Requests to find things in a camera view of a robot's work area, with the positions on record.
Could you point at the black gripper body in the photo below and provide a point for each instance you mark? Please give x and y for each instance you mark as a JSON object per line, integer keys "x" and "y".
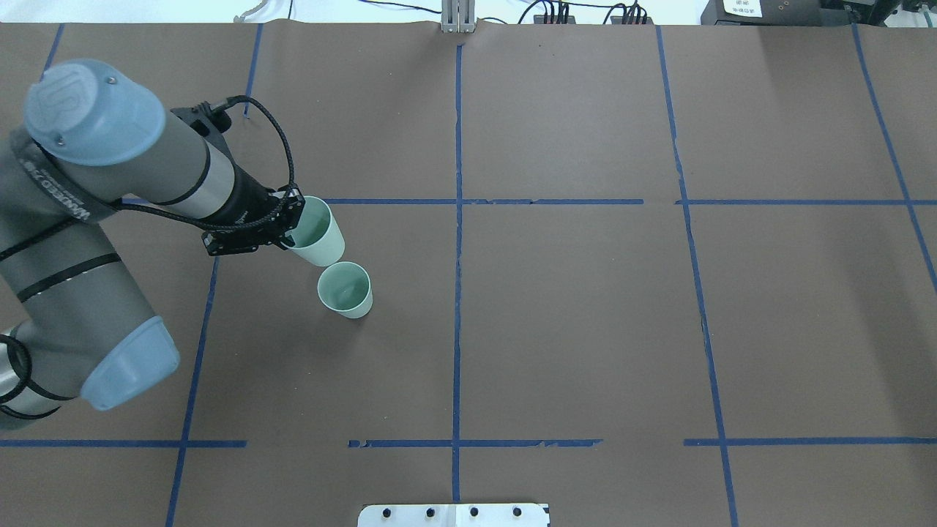
{"x": 249, "y": 201}

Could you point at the mint green cup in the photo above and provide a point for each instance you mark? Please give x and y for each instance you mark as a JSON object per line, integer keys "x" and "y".
{"x": 317, "y": 238}
{"x": 346, "y": 288}

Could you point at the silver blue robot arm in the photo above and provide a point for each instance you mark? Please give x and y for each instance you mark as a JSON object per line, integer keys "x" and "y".
{"x": 94, "y": 143}

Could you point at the upper black orange relay board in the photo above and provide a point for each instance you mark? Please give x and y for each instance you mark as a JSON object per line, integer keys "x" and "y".
{"x": 555, "y": 13}

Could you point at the black orange relay board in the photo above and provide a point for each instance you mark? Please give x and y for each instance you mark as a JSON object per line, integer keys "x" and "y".
{"x": 628, "y": 15}
{"x": 555, "y": 13}

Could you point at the lower black orange relay board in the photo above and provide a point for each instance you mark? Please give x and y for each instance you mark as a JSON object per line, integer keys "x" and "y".
{"x": 628, "y": 15}

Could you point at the brown paper table cover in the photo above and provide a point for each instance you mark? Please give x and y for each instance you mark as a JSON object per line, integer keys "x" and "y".
{"x": 678, "y": 276}

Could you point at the black mini computer box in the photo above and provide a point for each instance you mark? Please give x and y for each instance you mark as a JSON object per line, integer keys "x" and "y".
{"x": 774, "y": 13}

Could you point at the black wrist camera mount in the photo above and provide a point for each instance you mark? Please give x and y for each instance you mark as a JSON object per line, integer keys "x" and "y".
{"x": 208, "y": 119}

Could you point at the aluminium frame post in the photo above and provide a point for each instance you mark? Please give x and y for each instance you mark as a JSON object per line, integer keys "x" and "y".
{"x": 458, "y": 16}

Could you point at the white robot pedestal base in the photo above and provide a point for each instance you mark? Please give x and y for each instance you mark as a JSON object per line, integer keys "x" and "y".
{"x": 484, "y": 514}

